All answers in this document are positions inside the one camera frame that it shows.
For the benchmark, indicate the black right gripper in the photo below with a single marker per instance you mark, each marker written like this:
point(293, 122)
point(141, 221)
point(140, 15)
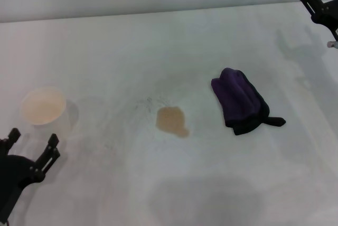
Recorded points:
point(330, 14)

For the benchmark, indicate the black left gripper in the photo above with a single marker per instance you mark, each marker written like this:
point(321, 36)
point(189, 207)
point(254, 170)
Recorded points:
point(13, 173)

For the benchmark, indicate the white paper cup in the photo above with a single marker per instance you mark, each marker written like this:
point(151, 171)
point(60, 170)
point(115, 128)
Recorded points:
point(43, 105)

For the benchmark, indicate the purple rag with black edge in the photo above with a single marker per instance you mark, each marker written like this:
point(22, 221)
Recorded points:
point(237, 96)

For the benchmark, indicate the brown water stain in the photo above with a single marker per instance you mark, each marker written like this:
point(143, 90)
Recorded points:
point(169, 119)

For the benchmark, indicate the silver metal connector plug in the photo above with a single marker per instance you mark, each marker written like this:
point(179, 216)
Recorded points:
point(332, 44)

